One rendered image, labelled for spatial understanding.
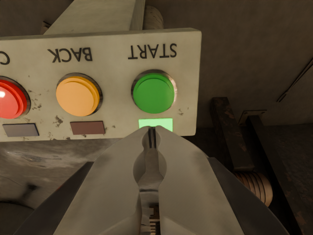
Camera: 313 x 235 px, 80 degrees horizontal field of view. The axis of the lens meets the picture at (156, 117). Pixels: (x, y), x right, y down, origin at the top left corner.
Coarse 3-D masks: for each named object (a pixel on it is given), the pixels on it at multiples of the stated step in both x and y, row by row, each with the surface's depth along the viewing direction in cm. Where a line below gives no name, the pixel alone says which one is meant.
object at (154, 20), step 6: (150, 6) 66; (144, 12) 62; (150, 12) 62; (156, 12) 65; (144, 18) 58; (150, 18) 59; (156, 18) 61; (162, 18) 68; (144, 24) 55; (150, 24) 56; (156, 24) 58; (162, 24) 63; (120, 138) 38
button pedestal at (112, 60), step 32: (96, 0) 28; (128, 0) 28; (64, 32) 21; (96, 32) 20; (128, 32) 17; (160, 32) 16; (192, 32) 16; (0, 64) 18; (32, 64) 18; (64, 64) 18; (96, 64) 18; (128, 64) 18; (160, 64) 18; (192, 64) 18; (32, 96) 19; (128, 96) 19; (192, 96) 19; (0, 128) 21; (64, 128) 21; (128, 128) 21; (192, 128) 21
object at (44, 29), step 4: (44, 24) 71; (48, 24) 71; (44, 28) 71; (44, 32) 73; (184, 136) 87; (188, 136) 84; (192, 136) 86; (188, 140) 83; (192, 140) 84; (196, 140) 85; (196, 144) 84
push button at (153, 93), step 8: (144, 80) 17; (152, 80) 17; (160, 80) 17; (168, 80) 17; (136, 88) 18; (144, 88) 18; (152, 88) 18; (160, 88) 18; (168, 88) 18; (136, 96) 18; (144, 96) 18; (152, 96) 18; (160, 96) 18; (168, 96) 18; (136, 104) 19; (144, 104) 18; (152, 104) 18; (160, 104) 18; (168, 104) 18; (152, 112) 19; (160, 112) 19
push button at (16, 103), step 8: (0, 80) 18; (0, 88) 18; (8, 88) 18; (16, 88) 18; (0, 96) 18; (8, 96) 18; (16, 96) 18; (24, 96) 19; (0, 104) 18; (8, 104) 18; (16, 104) 18; (24, 104) 19; (0, 112) 19; (8, 112) 19; (16, 112) 19
